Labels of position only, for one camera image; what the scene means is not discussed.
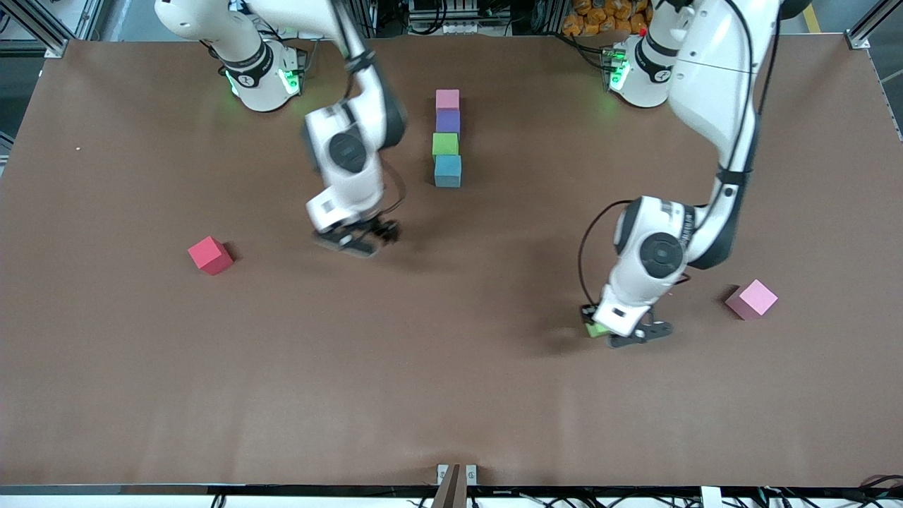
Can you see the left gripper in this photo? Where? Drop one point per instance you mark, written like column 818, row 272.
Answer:
column 588, row 311

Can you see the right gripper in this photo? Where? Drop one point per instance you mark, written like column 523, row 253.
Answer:
column 384, row 228

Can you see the green foam cube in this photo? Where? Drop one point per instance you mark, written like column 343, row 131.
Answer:
column 597, row 330
column 445, row 144

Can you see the blue foam cube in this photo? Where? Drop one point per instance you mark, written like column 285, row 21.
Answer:
column 448, row 169

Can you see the purple foam cube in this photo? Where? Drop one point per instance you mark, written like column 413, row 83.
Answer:
column 448, row 121

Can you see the pink foam cube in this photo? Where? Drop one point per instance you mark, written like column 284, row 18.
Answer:
column 755, row 296
column 447, row 99

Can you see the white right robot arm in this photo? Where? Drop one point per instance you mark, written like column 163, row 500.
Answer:
column 347, row 152

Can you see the red foam cube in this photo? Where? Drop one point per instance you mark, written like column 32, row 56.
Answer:
column 208, row 252

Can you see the brown table cover sheet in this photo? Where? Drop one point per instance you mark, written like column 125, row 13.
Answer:
column 451, row 388

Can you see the small white box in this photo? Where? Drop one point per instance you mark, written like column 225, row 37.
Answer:
column 711, row 497

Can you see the silver equipment rack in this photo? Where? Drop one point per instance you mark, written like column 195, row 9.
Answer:
column 451, row 25

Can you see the bag of orange items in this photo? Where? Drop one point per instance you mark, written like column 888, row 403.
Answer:
column 600, row 17

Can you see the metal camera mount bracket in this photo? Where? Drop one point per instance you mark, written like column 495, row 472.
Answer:
column 455, row 487

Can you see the black table edge rail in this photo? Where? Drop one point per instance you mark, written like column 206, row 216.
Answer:
column 282, row 489

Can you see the aluminium frame profile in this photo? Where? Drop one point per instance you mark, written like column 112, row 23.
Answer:
column 53, row 39
column 859, row 40

